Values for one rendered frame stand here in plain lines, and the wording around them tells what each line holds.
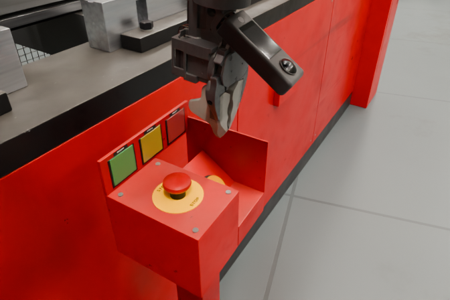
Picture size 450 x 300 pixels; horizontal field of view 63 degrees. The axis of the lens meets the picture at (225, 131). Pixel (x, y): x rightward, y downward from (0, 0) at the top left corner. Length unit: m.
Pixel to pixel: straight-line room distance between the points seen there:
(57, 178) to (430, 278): 1.30
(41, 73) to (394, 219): 1.43
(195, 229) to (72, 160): 0.23
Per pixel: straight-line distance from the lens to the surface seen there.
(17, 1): 0.96
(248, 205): 0.62
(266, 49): 0.46
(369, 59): 2.37
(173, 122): 0.61
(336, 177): 1.85
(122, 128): 0.66
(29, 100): 0.63
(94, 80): 0.66
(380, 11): 2.29
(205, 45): 0.47
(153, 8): 0.85
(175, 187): 0.50
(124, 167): 0.55
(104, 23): 0.76
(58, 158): 0.60
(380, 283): 1.49
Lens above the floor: 1.14
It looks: 33 degrees down
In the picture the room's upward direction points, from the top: straight up
